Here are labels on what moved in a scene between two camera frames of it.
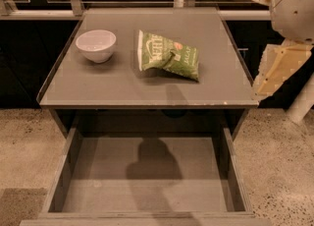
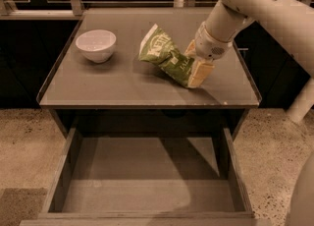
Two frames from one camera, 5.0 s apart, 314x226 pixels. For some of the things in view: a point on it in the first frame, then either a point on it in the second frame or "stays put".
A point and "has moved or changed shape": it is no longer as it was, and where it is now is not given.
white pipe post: x=303 y=102 stays put
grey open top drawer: x=149 y=181 stays put
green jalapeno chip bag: x=156 y=52 has moved or changed shape
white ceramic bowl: x=96 y=44 stays put
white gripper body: x=293 y=10 → x=210 y=46
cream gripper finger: x=280 y=62 → x=199 y=75
